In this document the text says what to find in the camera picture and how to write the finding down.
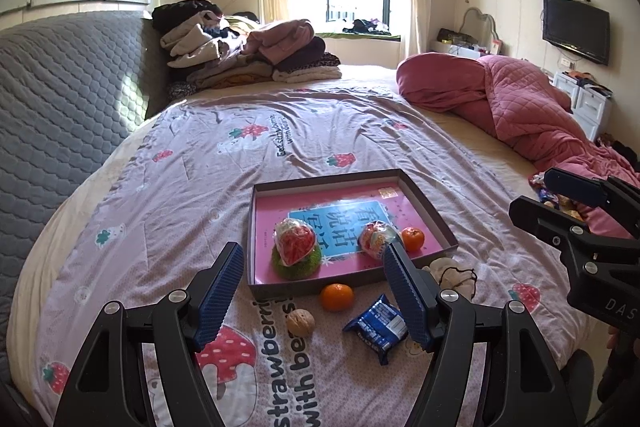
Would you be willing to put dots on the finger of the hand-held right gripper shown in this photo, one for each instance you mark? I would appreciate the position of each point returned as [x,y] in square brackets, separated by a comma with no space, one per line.
[535,212]
[572,187]

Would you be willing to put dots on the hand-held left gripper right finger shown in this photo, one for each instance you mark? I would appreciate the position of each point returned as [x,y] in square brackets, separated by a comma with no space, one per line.
[405,302]

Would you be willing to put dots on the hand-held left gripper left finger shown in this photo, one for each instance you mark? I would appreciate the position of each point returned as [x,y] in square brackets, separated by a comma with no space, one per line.
[217,297]

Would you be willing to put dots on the blue snack packet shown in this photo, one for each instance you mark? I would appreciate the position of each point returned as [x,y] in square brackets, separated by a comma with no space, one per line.
[372,327]

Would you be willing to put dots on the beige scrunchie with black trim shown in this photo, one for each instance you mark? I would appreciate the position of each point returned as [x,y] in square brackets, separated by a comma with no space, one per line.
[452,277]

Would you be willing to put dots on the orange mandarin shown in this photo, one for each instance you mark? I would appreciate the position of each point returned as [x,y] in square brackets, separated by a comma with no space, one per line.
[336,297]
[413,239]

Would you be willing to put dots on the shallow brown cardboard box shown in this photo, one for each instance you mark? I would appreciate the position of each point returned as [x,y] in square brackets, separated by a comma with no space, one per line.
[285,291]

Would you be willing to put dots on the egg-shaped toy packet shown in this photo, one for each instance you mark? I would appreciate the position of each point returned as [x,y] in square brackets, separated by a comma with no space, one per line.
[375,239]

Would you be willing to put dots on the brown walnut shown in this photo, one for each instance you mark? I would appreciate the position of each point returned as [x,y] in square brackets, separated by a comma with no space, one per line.
[300,322]

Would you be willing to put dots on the clear bag of red candy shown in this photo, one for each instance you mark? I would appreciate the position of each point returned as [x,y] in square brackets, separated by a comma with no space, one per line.
[294,242]

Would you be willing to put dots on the heap of colourful snack packets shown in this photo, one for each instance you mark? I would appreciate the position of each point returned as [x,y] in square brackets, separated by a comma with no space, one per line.
[536,180]

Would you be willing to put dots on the white drawer cabinet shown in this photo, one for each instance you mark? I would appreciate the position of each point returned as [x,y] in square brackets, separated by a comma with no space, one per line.
[585,99]

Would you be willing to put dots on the beige bed sheet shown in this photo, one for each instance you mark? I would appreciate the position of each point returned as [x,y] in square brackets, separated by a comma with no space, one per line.
[475,142]

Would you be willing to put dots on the pink quilted blanket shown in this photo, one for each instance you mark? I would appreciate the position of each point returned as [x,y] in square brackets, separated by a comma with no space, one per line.
[500,107]

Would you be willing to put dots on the strawberry print bedcover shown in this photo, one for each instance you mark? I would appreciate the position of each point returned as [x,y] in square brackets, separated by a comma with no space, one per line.
[200,187]

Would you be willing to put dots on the cluttered white dressing table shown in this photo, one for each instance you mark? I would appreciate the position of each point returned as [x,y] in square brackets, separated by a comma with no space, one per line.
[465,49]

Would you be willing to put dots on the white framed mirror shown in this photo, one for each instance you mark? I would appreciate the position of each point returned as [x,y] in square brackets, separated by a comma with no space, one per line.
[480,24]

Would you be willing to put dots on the pile of folded clothes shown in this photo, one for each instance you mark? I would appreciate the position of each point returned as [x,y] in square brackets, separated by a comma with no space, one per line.
[250,47]

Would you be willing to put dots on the dark clothes on windowsill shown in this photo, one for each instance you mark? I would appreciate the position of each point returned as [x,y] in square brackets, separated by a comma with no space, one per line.
[362,26]

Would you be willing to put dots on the grey quilted headboard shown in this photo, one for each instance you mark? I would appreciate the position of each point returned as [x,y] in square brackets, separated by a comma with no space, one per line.
[60,97]

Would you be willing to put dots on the black wall television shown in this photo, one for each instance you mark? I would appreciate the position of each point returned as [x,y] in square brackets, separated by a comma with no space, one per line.
[575,29]

